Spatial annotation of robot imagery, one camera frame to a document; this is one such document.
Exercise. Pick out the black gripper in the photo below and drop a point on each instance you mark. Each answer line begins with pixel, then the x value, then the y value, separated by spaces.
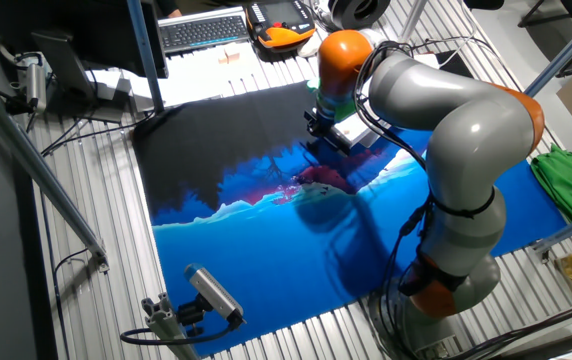
pixel 323 122

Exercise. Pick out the dark sleeved right forearm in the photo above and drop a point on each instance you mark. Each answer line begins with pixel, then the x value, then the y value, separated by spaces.
pixel 165 5

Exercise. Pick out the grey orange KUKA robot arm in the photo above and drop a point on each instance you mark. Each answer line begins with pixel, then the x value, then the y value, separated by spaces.
pixel 466 130

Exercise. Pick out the person's right hand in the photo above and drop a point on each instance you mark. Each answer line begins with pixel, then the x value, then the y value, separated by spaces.
pixel 174 13

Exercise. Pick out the orange black teach pendant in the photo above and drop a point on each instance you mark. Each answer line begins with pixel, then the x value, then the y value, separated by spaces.
pixel 278 22

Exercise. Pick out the black round speaker object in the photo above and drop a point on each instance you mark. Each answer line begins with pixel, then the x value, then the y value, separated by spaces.
pixel 358 12

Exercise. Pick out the small pale wooden block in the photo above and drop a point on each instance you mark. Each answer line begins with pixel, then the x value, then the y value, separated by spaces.
pixel 222 59

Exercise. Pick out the grey metal pole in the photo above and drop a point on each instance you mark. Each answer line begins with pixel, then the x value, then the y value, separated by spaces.
pixel 413 17

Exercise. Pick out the blue black printed mat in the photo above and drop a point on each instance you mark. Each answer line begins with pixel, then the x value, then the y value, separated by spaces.
pixel 266 250

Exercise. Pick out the black flat pad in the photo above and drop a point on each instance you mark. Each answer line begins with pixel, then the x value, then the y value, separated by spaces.
pixel 451 62

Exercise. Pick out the black computer keyboard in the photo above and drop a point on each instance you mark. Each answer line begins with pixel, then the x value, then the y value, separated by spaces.
pixel 203 32

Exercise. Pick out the black computer monitor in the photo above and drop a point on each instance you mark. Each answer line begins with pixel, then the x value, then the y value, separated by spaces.
pixel 91 30

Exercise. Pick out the green cloth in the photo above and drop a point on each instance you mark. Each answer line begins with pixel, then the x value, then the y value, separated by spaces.
pixel 571 185

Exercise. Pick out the short aluminium profile piece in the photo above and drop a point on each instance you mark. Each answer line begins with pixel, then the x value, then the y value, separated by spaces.
pixel 163 325

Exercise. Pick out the dark metal bar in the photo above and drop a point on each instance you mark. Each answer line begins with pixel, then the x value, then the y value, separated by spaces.
pixel 556 345

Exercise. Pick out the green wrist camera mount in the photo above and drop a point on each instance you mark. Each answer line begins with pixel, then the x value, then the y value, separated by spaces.
pixel 343 110

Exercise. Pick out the blue metal post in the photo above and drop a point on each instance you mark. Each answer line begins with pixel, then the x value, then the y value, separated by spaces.
pixel 143 50

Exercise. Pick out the silver camera with blue cap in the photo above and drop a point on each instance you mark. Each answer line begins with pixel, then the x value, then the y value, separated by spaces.
pixel 213 292

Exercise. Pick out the black camera ball mount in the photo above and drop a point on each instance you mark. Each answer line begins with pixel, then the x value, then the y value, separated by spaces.
pixel 191 315

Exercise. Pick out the aluminium frame beam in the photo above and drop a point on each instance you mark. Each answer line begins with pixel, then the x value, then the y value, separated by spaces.
pixel 41 175
pixel 571 229
pixel 566 52

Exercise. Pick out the small silver camera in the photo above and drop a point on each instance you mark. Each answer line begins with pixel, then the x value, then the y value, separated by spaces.
pixel 35 85

